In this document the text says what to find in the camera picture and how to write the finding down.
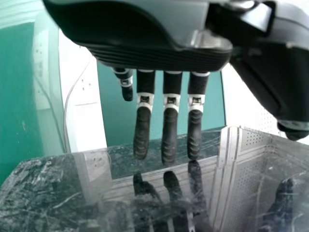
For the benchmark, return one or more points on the white socket strip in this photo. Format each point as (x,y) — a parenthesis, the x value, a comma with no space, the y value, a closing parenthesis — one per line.
(84,116)

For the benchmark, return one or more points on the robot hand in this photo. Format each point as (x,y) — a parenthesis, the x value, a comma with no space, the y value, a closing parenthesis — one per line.
(149,41)

